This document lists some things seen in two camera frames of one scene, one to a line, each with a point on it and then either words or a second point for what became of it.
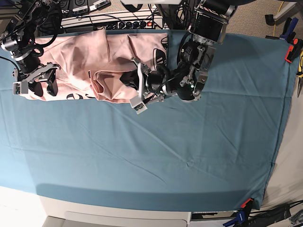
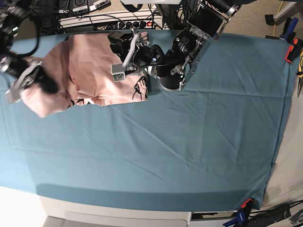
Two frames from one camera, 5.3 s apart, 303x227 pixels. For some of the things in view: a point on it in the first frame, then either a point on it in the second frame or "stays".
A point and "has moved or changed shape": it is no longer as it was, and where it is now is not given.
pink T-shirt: x=92 y=63 has moved or changed shape
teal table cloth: x=217 y=152 stays
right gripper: x=151 y=83 -> x=143 y=53
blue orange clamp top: x=288 y=35 stays
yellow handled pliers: x=300 y=73 stays
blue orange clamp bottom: x=243 y=215 stays
